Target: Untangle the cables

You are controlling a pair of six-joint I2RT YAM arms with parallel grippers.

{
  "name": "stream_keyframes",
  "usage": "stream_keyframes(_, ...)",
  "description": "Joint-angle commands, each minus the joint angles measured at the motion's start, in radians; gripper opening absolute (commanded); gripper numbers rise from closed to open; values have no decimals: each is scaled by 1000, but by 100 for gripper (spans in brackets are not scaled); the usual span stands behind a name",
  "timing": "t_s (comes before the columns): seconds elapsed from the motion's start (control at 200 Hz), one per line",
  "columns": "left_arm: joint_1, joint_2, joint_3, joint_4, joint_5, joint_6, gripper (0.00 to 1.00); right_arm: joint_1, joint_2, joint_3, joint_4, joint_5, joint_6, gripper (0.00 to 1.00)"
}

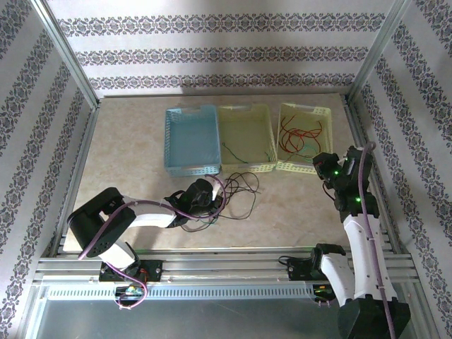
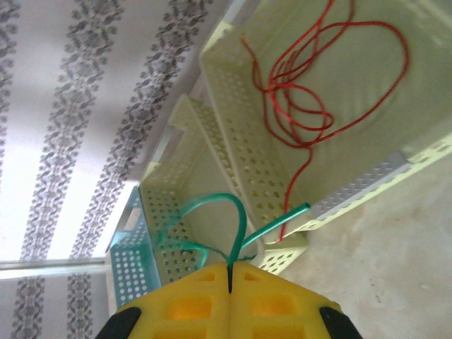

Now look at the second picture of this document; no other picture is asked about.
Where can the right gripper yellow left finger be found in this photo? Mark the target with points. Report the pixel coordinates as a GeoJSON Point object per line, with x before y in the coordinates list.
{"type": "Point", "coordinates": [183, 310]}

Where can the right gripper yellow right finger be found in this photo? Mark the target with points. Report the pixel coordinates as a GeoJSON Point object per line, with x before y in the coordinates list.
{"type": "Point", "coordinates": [275, 310]}

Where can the blue perforated plastic basket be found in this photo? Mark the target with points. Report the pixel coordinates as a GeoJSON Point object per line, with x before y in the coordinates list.
{"type": "Point", "coordinates": [130, 261]}

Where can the pale yellow perforated basket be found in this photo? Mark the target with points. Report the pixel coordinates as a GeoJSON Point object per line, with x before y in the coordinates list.
{"type": "Point", "coordinates": [176, 176]}
{"type": "Point", "coordinates": [353, 88]}

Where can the aluminium corner post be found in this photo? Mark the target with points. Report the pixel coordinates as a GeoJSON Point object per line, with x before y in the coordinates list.
{"type": "Point", "coordinates": [53, 265]}

